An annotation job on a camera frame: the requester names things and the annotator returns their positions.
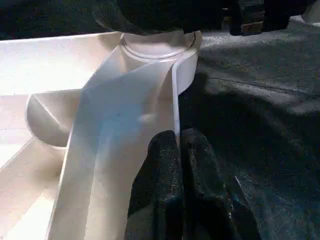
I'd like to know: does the white plastic table leg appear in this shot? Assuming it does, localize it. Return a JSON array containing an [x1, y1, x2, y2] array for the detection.
[[119, 29, 202, 62]]

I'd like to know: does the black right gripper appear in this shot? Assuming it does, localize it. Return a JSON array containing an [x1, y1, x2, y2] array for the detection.
[[224, 0, 295, 36]]

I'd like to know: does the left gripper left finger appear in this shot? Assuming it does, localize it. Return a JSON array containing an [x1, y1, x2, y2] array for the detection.
[[124, 129, 188, 240]]

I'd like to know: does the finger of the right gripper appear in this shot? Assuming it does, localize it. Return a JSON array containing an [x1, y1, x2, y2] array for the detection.
[[116, 0, 227, 35]]

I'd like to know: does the white plastic table top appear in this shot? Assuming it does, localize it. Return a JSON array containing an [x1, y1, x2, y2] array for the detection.
[[0, 29, 203, 240]]

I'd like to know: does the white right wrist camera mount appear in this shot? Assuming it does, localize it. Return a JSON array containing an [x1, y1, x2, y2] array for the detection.
[[287, 0, 320, 27]]

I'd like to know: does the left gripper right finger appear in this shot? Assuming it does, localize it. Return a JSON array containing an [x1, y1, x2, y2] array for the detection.
[[180, 127, 261, 240]]

